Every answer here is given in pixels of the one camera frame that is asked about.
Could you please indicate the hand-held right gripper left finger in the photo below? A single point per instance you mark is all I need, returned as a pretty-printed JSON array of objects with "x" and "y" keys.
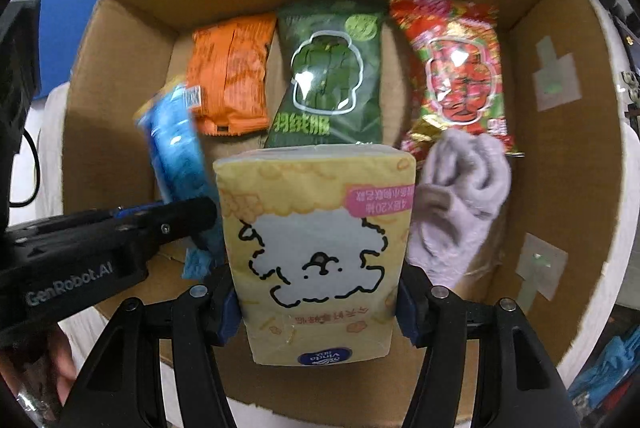
[{"x": 230, "y": 320}]

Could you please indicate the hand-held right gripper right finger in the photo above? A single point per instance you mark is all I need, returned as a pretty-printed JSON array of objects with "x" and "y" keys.
[{"x": 407, "y": 313}]

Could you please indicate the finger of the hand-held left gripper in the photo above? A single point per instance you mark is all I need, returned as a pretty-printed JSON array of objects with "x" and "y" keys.
[
  {"x": 135, "y": 209},
  {"x": 185, "y": 220}
]

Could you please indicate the blue snack packet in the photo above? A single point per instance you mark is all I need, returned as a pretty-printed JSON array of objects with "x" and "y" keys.
[{"x": 177, "y": 147}]

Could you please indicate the grey sock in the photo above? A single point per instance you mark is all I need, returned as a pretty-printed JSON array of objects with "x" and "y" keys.
[{"x": 460, "y": 203}]

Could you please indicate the yellow tissue pack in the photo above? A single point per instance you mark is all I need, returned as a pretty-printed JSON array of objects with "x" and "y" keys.
[{"x": 315, "y": 228}]

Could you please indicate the orange snack packet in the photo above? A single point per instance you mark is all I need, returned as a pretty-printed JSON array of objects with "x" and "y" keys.
[{"x": 230, "y": 72}]

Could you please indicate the green snack packet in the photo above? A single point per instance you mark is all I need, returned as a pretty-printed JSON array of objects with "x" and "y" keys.
[{"x": 325, "y": 77}]

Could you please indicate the cardboard box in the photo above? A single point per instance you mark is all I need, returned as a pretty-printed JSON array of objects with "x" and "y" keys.
[{"x": 545, "y": 157}]

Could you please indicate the red snack packet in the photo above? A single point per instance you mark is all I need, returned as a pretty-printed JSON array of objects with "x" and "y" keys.
[{"x": 460, "y": 72}]

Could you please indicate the person's left hand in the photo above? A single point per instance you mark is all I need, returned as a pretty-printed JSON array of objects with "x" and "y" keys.
[{"x": 62, "y": 363}]

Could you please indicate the blue foam mat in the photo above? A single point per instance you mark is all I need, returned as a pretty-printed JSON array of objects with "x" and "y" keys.
[{"x": 67, "y": 37}]

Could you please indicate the blue bag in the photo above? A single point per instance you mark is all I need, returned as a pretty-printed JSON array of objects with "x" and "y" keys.
[{"x": 612, "y": 365}]

